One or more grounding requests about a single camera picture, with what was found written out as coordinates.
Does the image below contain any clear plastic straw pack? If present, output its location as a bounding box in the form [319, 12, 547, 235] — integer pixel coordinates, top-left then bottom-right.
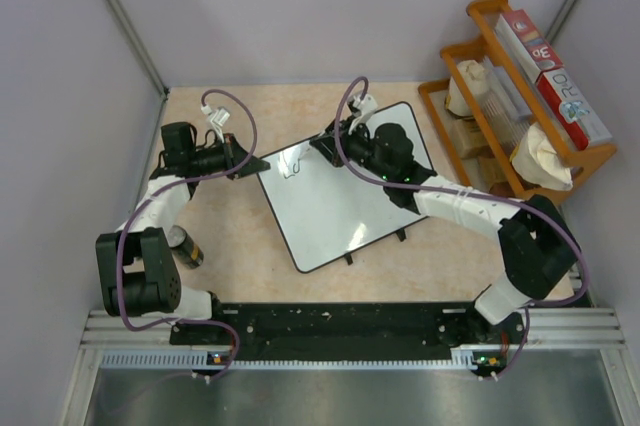
[482, 56, 532, 127]

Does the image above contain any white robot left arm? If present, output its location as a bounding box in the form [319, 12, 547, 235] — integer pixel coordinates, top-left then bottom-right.
[95, 122, 270, 343]

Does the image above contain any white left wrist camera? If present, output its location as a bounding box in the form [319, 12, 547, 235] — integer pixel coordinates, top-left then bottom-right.
[201, 104, 231, 141]

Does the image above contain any red white box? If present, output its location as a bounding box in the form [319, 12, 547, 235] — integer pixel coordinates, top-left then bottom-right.
[536, 68, 613, 151]
[494, 9, 563, 81]

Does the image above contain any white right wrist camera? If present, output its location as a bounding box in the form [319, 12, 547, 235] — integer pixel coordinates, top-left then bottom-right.
[347, 93, 378, 125]

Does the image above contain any black yellow drink can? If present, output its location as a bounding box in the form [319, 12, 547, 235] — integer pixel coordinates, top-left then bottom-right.
[167, 225, 204, 269]

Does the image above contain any red white box upper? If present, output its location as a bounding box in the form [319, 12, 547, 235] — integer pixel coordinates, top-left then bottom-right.
[494, 9, 563, 81]

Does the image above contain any orange wooden shelf rack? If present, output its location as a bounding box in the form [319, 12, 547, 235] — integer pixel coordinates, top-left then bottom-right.
[418, 0, 617, 205]

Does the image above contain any grey slotted cable duct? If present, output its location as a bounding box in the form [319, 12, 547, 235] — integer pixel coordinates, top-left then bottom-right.
[100, 350, 500, 372]

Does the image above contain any cream paper bag lower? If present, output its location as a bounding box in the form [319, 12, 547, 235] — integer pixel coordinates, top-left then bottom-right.
[510, 123, 573, 191]

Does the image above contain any white whiteboard black frame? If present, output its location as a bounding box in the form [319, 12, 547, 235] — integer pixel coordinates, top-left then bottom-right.
[254, 101, 441, 275]

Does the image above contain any cream paper bag upper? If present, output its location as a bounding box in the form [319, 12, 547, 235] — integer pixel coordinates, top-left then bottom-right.
[444, 60, 491, 118]

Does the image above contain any brown cardboard box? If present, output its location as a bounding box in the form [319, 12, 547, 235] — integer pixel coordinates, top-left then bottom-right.
[449, 118, 490, 159]

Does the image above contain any red white box lower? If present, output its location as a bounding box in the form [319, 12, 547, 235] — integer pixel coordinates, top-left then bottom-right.
[536, 68, 613, 151]

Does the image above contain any cream paper bag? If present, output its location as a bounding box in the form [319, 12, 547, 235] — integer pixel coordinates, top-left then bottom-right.
[510, 123, 573, 191]
[444, 60, 491, 118]

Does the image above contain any black white marker pen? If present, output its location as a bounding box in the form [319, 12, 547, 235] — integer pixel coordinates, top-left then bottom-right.
[294, 147, 311, 166]

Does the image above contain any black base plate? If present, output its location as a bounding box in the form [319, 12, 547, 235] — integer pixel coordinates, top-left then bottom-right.
[169, 302, 525, 360]

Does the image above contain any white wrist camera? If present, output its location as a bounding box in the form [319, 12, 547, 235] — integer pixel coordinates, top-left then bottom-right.
[201, 104, 231, 141]
[347, 93, 378, 125]

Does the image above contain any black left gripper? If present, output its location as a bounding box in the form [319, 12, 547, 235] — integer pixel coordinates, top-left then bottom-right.
[189, 133, 269, 180]

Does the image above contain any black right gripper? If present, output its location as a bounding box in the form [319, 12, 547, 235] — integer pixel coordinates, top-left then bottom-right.
[313, 115, 393, 182]

